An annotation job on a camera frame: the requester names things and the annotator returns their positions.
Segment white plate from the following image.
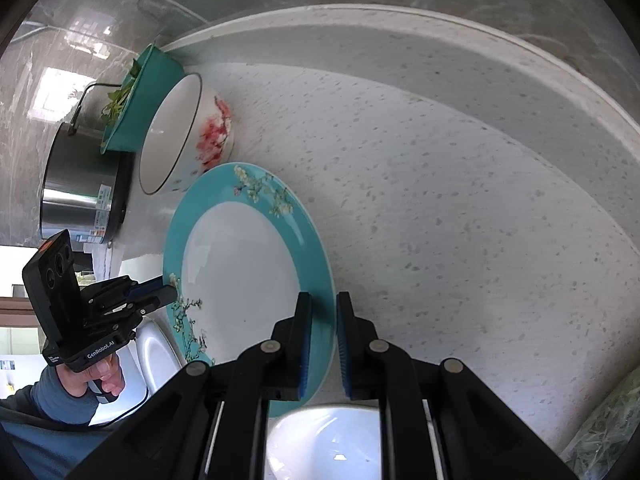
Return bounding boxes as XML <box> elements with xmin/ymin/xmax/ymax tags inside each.
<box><xmin>92</xmin><ymin>319</ymin><xmax>185</xmax><ymax>426</ymax></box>

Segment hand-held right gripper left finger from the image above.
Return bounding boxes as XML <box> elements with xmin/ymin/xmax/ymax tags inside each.
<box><xmin>65</xmin><ymin>291</ymin><xmax>314</xmax><ymax>480</ymax></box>

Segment person's left forearm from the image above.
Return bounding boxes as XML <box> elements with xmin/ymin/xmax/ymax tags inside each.
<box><xmin>0</xmin><ymin>366</ymin><xmax>128</xmax><ymax>480</ymax></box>

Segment leafy greens in colander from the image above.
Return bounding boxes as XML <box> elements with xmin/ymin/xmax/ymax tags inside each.
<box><xmin>101</xmin><ymin>57</ymin><xmax>143</xmax><ymax>126</ymax></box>

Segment teal colander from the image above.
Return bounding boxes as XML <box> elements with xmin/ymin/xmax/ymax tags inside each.
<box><xmin>100</xmin><ymin>42</ymin><xmax>186</xmax><ymax>155</ymax></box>

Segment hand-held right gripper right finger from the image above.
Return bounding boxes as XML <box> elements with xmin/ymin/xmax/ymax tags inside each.
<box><xmin>336</xmin><ymin>291</ymin><xmax>583</xmax><ymax>480</ymax></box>

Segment white towel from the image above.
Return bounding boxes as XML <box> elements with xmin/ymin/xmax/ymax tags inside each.
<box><xmin>90</xmin><ymin>245</ymin><xmax>124</xmax><ymax>282</ymax></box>

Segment stainless steel appliance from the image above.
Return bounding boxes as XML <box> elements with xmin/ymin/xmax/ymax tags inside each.
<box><xmin>40</xmin><ymin>82</ymin><xmax>135</xmax><ymax>247</ymax></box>

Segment teal floral plate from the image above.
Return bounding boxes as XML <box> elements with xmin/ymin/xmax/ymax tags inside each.
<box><xmin>163</xmin><ymin>162</ymin><xmax>336</xmax><ymax>406</ymax></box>

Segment white bowl red floral print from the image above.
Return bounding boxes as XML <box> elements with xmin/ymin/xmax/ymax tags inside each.
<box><xmin>137</xmin><ymin>73</ymin><xmax>236</xmax><ymax>197</ymax></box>

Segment plastic bag of greens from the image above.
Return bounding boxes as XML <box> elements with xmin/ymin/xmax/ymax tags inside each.
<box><xmin>560</xmin><ymin>365</ymin><xmax>640</xmax><ymax>480</ymax></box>

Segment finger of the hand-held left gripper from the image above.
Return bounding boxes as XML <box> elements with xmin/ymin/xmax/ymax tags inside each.
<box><xmin>118</xmin><ymin>275</ymin><xmax>164</xmax><ymax>295</ymax></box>
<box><xmin>131</xmin><ymin>285</ymin><xmax>179</xmax><ymax>317</ymax></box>

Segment person's left hand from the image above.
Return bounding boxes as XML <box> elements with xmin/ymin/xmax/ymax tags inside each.
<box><xmin>59</xmin><ymin>357</ymin><xmax>126</xmax><ymax>402</ymax></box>

